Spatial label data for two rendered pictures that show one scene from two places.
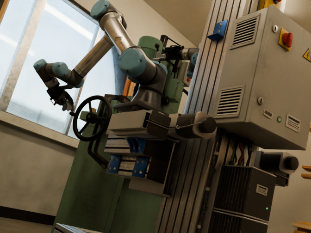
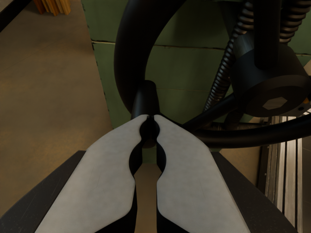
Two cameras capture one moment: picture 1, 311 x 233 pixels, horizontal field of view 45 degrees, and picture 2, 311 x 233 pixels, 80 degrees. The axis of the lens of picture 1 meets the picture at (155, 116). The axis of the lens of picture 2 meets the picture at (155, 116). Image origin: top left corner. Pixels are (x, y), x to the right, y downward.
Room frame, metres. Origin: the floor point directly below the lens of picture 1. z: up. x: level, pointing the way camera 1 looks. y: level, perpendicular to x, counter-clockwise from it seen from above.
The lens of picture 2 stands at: (2.12, 0.53, 0.94)
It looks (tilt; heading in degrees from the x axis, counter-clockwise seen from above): 58 degrees down; 318
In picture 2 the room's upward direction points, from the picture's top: 8 degrees clockwise
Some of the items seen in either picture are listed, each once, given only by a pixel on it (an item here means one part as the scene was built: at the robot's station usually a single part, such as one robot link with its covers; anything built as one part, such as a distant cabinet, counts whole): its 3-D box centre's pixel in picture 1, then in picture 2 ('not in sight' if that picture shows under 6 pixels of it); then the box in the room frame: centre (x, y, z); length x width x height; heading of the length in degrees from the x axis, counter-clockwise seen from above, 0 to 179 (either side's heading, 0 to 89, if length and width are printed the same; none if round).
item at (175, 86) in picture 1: (174, 90); not in sight; (2.52, -0.08, 1.23); 0.09 x 0.08 x 0.15; 145
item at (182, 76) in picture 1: (185, 74); not in sight; (2.61, -0.14, 1.40); 0.10 x 0.06 x 0.16; 145
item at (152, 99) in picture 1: (147, 101); not in sight; (1.68, 0.06, 0.87); 0.15 x 0.15 x 0.10
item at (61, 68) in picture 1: (59, 70); not in sight; (1.91, 0.56, 0.97); 0.11 x 0.11 x 0.08; 54
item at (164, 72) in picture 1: (152, 77); not in sight; (1.68, 0.06, 0.98); 0.13 x 0.12 x 0.14; 144
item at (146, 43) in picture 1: (146, 61); not in sight; (2.43, 0.16, 1.35); 0.18 x 0.18 x 0.31
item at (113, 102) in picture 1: (113, 110); not in sight; (2.27, 0.27, 0.91); 0.15 x 0.14 x 0.09; 55
